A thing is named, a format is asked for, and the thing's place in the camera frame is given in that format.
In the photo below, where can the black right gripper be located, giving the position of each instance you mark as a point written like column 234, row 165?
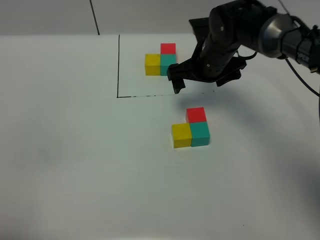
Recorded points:
column 211, row 62

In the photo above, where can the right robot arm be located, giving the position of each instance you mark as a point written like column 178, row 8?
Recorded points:
column 246, row 23

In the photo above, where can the template green cube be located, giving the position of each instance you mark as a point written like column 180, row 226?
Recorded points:
column 165, row 61

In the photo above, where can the template yellow cube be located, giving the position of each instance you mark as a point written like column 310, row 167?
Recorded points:
column 152, row 64

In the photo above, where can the template red cube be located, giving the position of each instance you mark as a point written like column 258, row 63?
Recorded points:
column 168, row 48

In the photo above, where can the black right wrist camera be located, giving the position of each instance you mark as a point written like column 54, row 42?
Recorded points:
column 200, row 28

